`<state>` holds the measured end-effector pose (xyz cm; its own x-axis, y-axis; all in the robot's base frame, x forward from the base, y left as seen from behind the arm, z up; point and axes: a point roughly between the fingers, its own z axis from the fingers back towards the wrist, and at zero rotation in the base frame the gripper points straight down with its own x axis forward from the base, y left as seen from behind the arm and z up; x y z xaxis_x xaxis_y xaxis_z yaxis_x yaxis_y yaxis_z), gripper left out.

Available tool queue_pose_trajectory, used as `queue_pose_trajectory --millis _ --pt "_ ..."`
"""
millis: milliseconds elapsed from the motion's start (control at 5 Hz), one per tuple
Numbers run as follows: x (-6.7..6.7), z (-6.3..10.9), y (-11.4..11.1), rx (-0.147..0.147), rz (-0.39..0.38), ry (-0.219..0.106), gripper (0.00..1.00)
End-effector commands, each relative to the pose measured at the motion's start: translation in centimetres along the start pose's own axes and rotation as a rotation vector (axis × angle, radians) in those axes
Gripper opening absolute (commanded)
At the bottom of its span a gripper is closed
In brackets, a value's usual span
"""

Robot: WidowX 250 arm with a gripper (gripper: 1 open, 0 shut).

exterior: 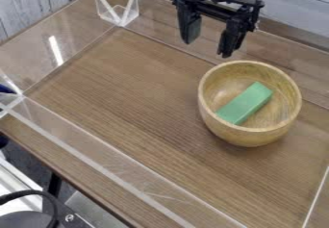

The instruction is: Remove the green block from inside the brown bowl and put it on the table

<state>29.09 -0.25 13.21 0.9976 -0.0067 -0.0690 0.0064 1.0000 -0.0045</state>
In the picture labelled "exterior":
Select light brown wooden bowl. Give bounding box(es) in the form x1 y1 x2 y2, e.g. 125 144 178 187
198 61 303 147

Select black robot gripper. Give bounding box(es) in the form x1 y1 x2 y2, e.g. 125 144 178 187
177 0 265 58

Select grey metal base plate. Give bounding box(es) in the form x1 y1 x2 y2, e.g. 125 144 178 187
57 201 94 228

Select black cable loop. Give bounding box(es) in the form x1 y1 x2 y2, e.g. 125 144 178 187
0 189 61 228

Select blue object at left edge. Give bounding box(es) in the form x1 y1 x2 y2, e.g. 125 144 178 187
0 84 16 94

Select black table leg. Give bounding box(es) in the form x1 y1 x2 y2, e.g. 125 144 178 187
48 173 62 197

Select green rectangular block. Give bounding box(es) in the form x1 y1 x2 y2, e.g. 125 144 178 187
216 82 275 125

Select clear acrylic corner bracket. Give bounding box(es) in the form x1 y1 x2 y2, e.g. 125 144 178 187
95 0 139 27

